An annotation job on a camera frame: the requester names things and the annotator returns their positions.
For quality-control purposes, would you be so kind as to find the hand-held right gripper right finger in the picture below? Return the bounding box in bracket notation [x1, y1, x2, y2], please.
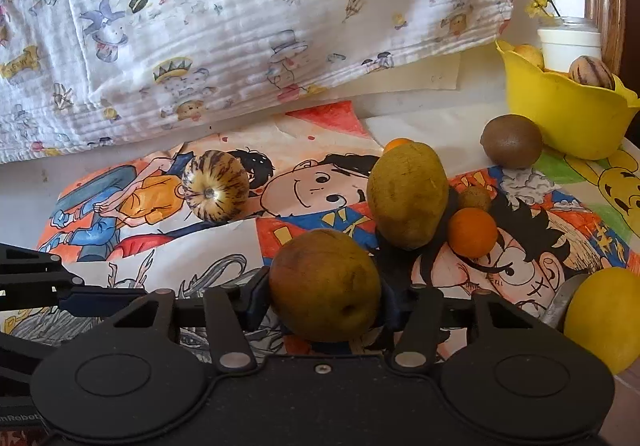
[377, 276, 533, 370]

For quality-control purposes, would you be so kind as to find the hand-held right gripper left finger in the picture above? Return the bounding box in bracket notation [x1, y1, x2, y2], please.
[112, 269, 273, 374]

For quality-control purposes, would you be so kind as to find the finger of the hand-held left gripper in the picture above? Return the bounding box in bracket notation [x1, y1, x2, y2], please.
[0, 245, 153, 319]
[0, 331, 63, 383]

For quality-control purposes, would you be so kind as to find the large yellow-green mango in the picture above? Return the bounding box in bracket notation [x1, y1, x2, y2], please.
[366, 141, 450, 250]

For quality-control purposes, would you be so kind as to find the purple-striped pepino melon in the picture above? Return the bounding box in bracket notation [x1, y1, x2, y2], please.
[181, 149, 250, 223]

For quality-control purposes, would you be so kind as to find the grey anime warriors drawing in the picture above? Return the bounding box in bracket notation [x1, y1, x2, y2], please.
[0, 246, 311, 364]

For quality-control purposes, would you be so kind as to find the small brown fruit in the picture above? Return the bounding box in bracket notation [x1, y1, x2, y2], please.
[457, 185, 492, 213]

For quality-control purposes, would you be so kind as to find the straw hat anime drawing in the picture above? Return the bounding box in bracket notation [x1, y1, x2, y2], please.
[255, 166, 640, 367]

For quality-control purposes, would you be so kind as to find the kiwi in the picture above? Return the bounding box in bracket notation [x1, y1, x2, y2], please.
[480, 115, 544, 169]

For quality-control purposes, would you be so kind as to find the yellow lemon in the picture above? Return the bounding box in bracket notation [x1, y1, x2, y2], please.
[563, 267, 640, 375]

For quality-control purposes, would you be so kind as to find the yellow plastic bowl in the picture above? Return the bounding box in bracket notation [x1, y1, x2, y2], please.
[495, 39, 640, 161]

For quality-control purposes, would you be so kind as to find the white printed cloth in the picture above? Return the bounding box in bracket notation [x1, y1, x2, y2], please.
[0, 0, 517, 164]

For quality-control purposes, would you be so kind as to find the yellow fruit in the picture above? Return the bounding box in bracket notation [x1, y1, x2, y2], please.
[512, 44, 546, 70]

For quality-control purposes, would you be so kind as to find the striped pepino melon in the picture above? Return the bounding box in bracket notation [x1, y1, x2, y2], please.
[568, 55, 616, 90]

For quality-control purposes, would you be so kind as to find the white plastic jar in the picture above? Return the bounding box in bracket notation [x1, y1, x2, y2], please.
[537, 16, 602, 74]

